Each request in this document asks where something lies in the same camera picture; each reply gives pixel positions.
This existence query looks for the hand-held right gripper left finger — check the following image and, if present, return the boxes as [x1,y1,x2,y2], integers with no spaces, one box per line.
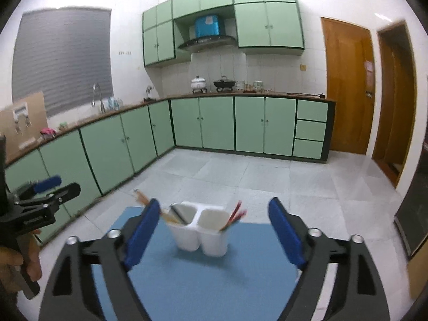
[38,198,161,321]

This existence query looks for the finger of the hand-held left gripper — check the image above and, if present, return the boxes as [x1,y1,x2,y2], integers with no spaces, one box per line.
[21,182,82,211]
[18,174,63,200]

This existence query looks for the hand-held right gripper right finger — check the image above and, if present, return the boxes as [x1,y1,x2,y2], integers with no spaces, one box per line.
[268,197,391,321]

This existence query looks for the light wooden chopstick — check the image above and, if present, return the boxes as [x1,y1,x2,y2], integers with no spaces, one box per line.
[134,189,178,224]

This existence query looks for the dark wooden chopstick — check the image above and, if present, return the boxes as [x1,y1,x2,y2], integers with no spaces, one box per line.
[170,205,186,223]

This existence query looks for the white two-compartment utensil holder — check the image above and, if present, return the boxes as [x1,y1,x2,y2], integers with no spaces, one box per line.
[166,201,232,258]

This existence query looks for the person's left hand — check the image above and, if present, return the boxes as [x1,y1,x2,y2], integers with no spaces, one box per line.
[0,229,43,290]

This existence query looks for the cardboard sheet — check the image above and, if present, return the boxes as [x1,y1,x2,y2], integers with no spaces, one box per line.
[0,91,47,164]

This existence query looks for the blue table mat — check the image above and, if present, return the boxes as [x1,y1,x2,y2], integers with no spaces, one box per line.
[92,205,300,321]

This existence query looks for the metal sink faucet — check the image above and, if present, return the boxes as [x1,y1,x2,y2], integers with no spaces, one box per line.
[92,83,106,113]

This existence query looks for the grey window blind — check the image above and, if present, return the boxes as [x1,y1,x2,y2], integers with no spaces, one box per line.
[12,6,112,117]

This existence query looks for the dark glass cabinet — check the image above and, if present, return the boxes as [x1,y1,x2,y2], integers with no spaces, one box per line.
[394,160,428,258]

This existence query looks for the green lower kitchen cabinets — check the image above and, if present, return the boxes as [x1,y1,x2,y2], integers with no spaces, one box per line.
[0,96,336,241]

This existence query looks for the green kitchen cabinets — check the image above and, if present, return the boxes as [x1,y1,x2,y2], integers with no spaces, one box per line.
[0,96,336,241]
[142,0,305,68]

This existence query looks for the brown wooden furniture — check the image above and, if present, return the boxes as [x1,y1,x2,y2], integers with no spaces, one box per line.
[408,247,428,300]

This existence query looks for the row of glass jars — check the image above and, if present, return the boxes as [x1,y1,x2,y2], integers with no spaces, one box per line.
[237,80,271,92]

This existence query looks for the closed wooden door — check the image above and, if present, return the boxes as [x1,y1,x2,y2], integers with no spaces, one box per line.
[320,17,376,156]

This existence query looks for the white cooking pot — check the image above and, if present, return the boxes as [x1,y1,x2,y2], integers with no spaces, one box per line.
[190,76,208,93]

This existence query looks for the black wok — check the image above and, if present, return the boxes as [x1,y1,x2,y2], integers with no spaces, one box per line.
[213,76,236,92]

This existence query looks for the range hood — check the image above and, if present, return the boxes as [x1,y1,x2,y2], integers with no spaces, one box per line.
[177,35,236,52]

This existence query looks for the green upper kitchen cabinets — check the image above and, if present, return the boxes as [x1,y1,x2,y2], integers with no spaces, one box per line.
[142,0,305,68]

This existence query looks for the blue box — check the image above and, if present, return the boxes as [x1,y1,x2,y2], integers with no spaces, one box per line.
[195,14,221,37]

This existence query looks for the white plastic bracket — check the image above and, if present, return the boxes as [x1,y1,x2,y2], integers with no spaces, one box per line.
[13,105,32,131]

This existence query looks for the wooden door frame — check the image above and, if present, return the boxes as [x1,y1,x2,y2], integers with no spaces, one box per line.
[372,20,418,188]

